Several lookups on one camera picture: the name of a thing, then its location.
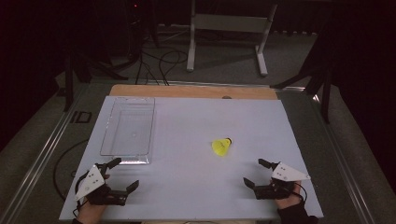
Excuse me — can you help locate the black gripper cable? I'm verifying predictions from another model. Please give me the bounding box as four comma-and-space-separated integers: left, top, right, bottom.
291, 189, 308, 204
72, 170, 94, 218

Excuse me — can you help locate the metal floor rail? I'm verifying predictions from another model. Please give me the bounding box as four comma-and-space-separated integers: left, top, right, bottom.
0, 83, 92, 224
274, 86, 379, 224

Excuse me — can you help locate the black floor cable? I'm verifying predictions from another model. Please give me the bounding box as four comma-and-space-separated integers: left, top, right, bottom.
52, 138, 91, 202

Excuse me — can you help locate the black tripod stand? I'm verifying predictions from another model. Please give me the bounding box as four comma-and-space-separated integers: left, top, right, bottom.
269, 18, 339, 125

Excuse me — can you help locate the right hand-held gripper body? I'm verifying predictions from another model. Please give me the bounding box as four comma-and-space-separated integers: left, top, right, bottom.
253, 161, 312, 201

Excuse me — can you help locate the white metal stand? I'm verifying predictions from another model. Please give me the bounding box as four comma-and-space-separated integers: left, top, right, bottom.
186, 0, 279, 77

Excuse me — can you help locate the person's right hand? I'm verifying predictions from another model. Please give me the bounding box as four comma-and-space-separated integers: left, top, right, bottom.
274, 181, 304, 210

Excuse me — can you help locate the yellow shuttlecock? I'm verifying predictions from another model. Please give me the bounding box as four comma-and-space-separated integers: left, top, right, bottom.
211, 137, 233, 157

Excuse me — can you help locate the person's left hand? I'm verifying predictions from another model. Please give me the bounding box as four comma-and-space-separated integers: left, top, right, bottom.
77, 174, 111, 224

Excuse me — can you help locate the clear plastic tray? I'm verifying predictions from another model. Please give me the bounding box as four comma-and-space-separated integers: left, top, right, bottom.
99, 96, 156, 165

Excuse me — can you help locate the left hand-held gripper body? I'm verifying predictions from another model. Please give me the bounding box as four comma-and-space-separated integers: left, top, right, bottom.
74, 164, 129, 207

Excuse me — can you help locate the white table board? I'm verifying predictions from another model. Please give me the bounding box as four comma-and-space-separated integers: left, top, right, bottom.
58, 95, 324, 222

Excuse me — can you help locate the black rectangular floor frame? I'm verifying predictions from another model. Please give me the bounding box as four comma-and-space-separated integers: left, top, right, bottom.
69, 110, 93, 125

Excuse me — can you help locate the black cable bundle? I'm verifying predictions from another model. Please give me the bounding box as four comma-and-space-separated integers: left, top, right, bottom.
134, 46, 190, 87

